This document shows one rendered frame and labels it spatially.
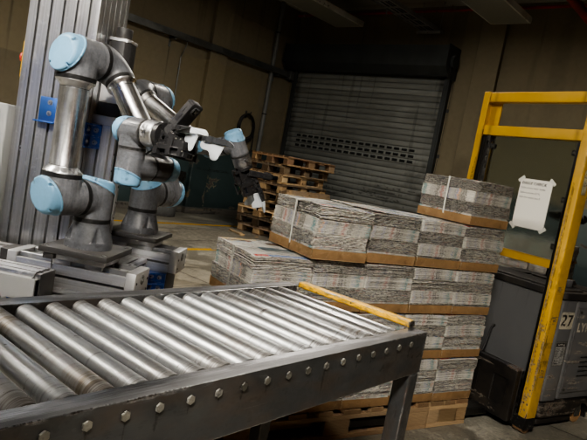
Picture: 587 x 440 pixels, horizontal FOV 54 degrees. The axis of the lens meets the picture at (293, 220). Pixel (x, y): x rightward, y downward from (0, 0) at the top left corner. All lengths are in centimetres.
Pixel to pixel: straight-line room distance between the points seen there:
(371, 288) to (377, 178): 769
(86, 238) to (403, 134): 856
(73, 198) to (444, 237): 175
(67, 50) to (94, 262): 64
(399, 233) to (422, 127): 736
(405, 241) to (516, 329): 116
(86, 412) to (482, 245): 244
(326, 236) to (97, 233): 94
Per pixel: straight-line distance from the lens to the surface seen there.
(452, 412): 331
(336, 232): 241
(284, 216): 258
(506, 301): 367
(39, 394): 101
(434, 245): 284
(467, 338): 319
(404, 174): 999
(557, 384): 367
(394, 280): 272
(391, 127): 1027
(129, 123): 165
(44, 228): 220
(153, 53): 981
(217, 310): 154
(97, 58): 186
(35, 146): 221
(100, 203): 192
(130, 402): 97
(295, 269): 237
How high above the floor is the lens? 121
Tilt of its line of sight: 6 degrees down
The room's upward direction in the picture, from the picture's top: 10 degrees clockwise
